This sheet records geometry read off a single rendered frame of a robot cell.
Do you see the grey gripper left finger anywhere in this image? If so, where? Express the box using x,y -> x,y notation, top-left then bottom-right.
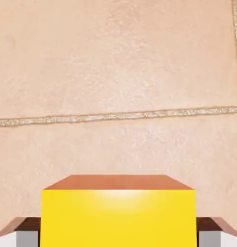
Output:
0,217 -> 41,247

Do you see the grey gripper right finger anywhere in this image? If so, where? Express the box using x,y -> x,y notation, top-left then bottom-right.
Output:
196,217 -> 237,247

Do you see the small yellow cube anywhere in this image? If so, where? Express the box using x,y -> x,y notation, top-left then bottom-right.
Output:
39,174 -> 198,247

